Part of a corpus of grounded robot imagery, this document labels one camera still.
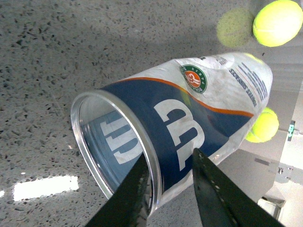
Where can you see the near yellow Wilson tennis ball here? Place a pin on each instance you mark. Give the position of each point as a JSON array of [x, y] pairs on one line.
[[265, 127]]

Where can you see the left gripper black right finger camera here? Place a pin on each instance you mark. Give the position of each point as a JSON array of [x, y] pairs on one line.
[[221, 203]]

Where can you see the white blue tennis ball can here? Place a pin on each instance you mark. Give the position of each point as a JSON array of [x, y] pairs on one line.
[[164, 113]]

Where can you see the middle yellow tennis ball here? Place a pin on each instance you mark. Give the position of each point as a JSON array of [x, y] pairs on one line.
[[278, 23]]

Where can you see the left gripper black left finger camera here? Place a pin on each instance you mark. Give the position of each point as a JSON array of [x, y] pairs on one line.
[[126, 207]]

